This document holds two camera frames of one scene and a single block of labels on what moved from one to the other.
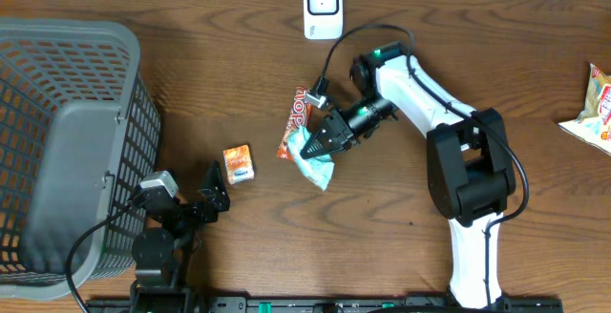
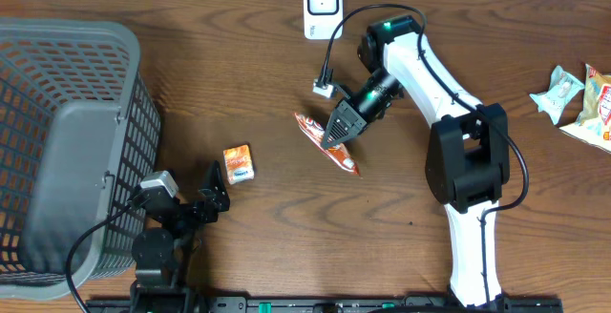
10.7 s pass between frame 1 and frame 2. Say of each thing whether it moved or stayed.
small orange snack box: stayed
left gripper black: stayed
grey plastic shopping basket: stayed
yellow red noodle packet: stayed
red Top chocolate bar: moved
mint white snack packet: moved
